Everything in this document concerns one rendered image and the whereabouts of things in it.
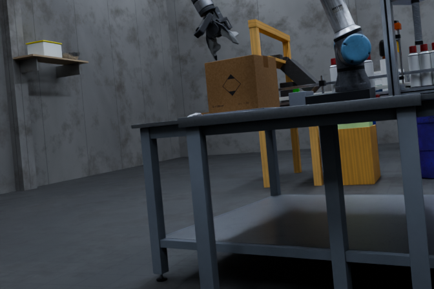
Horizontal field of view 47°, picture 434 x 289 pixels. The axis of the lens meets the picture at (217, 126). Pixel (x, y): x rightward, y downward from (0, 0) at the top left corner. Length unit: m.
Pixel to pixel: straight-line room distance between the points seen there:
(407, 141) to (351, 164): 3.88
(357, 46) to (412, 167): 0.54
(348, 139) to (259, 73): 3.23
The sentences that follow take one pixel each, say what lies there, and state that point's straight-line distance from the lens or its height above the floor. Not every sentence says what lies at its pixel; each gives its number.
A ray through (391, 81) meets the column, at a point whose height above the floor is 0.92.
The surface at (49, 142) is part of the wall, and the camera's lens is 9.70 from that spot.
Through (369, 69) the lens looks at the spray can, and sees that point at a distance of 2.66.
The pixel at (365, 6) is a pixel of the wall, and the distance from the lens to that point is 12.70.
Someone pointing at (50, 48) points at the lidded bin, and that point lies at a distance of 9.13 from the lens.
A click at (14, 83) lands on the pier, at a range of 8.97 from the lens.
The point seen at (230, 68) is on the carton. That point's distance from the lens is 2.54.
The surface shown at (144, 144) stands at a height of 0.72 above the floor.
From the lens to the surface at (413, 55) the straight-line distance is 2.61.
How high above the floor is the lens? 0.78
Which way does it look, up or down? level
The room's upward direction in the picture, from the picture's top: 5 degrees counter-clockwise
